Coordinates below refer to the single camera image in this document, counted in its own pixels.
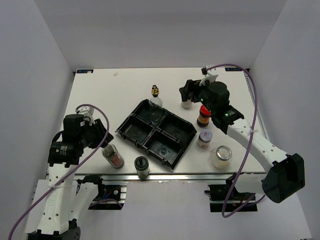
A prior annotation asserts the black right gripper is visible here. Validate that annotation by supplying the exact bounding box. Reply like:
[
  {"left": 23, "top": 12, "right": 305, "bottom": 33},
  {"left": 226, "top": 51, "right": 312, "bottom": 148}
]
[{"left": 179, "top": 78, "right": 216, "bottom": 115}]

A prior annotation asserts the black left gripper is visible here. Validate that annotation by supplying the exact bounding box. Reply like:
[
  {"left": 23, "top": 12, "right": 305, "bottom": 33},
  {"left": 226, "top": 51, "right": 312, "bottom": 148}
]
[{"left": 78, "top": 117, "right": 114, "bottom": 148}]

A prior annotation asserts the clear glass oil bottle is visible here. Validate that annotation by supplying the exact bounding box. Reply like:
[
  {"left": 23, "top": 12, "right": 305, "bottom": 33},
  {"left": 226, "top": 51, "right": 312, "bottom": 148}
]
[{"left": 148, "top": 85, "right": 163, "bottom": 125}]

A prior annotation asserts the red-label black-cap bottle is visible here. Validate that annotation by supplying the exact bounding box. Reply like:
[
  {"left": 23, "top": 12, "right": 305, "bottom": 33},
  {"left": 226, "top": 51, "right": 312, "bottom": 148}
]
[{"left": 101, "top": 143, "right": 125, "bottom": 169}]

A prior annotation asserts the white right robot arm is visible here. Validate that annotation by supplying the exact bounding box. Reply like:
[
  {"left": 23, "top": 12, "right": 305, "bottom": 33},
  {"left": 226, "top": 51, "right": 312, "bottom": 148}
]
[{"left": 179, "top": 79, "right": 305, "bottom": 203}]

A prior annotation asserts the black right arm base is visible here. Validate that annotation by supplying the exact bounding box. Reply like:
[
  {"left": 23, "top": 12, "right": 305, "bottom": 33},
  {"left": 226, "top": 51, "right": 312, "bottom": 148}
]
[{"left": 204, "top": 174, "right": 258, "bottom": 213}]

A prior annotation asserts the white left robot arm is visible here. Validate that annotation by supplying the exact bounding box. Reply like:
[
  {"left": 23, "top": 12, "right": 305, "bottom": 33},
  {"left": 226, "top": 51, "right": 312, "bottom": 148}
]
[{"left": 27, "top": 110, "right": 113, "bottom": 240}]

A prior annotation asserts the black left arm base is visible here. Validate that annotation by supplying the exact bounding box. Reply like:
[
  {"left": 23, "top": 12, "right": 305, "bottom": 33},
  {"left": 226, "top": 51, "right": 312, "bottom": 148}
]
[{"left": 76, "top": 175, "right": 125, "bottom": 210}]

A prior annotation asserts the white shaker black cap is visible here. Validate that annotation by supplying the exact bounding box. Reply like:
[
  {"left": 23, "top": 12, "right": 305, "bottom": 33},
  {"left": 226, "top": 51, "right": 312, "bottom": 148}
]
[{"left": 180, "top": 100, "right": 193, "bottom": 110}]

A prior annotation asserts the red-lid sauce jar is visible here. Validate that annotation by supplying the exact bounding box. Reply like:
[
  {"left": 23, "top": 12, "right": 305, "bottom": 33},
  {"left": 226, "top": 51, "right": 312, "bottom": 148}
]
[{"left": 196, "top": 105, "right": 211, "bottom": 128}]

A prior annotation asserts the blue right table sticker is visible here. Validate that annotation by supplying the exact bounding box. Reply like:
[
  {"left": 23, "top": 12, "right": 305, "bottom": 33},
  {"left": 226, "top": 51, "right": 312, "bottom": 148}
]
[{"left": 224, "top": 67, "right": 243, "bottom": 72}]

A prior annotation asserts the blue table sticker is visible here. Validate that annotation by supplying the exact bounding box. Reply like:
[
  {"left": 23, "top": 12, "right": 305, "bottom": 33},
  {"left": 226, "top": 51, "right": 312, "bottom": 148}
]
[
  {"left": 75, "top": 69, "right": 94, "bottom": 74},
  {"left": 224, "top": 67, "right": 243, "bottom": 72}
]

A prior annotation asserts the grey-lid spice jar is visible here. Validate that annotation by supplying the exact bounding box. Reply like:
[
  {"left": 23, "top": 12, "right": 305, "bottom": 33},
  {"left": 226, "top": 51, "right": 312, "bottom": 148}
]
[{"left": 196, "top": 129, "right": 213, "bottom": 149}]

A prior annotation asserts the black four-compartment tray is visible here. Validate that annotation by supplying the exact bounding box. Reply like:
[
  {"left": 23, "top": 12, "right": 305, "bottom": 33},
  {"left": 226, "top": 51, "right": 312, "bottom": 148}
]
[{"left": 115, "top": 99, "right": 197, "bottom": 170}]

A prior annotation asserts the blue left table sticker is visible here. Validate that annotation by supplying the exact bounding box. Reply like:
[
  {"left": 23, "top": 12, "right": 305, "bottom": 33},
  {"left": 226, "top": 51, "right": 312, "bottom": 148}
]
[{"left": 75, "top": 69, "right": 94, "bottom": 74}]

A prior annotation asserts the round clear glass jar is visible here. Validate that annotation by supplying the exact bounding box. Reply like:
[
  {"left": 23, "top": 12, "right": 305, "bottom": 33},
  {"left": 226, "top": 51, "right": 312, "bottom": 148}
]
[{"left": 209, "top": 145, "right": 233, "bottom": 170}]

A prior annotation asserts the black-cap pepper grinder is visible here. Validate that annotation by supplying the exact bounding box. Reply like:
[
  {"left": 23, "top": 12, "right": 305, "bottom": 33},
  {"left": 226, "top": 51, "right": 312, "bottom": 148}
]
[{"left": 134, "top": 156, "right": 150, "bottom": 180}]

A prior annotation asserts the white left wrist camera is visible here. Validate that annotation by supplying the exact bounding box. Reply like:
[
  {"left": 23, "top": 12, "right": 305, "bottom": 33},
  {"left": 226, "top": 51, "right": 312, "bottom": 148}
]
[{"left": 75, "top": 105, "right": 95, "bottom": 124}]

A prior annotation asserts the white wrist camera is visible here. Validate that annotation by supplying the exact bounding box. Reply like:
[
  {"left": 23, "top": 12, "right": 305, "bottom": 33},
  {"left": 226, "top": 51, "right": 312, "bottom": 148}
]
[
  {"left": 199, "top": 67, "right": 219, "bottom": 86},
  {"left": 75, "top": 105, "right": 95, "bottom": 124}
]

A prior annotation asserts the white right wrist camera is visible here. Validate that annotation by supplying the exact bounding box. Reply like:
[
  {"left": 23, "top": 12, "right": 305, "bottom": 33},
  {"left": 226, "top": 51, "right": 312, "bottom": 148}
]
[{"left": 199, "top": 67, "right": 219, "bottom": 86}]

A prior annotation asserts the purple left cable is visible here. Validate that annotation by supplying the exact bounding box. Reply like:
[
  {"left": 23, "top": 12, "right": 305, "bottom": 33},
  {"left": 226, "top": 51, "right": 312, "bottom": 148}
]
[{"left": 7, "top": 104, "right": 124, "bottom": 240}]

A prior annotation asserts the aluminium right table rail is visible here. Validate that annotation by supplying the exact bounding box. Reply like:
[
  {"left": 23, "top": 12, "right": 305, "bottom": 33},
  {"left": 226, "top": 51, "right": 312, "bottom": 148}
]
[{"left": 243, "top": 68, "right": 271, "bottom": 143}]

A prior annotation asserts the aluminium table rail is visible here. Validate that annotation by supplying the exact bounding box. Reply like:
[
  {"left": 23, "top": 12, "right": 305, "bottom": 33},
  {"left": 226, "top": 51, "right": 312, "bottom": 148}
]
[
  {"left": 243, "top": 68, "right": 271, "bottom": 143},
  {"left": 72, "top": 172, "right": 268, "bottom": 182}
]

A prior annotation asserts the aluminium front table rail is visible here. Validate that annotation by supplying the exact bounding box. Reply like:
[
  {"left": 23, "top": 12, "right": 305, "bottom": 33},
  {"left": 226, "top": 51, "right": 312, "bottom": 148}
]
[{"left": 72, "top": 172, "right": 268, "bottom": 182}]

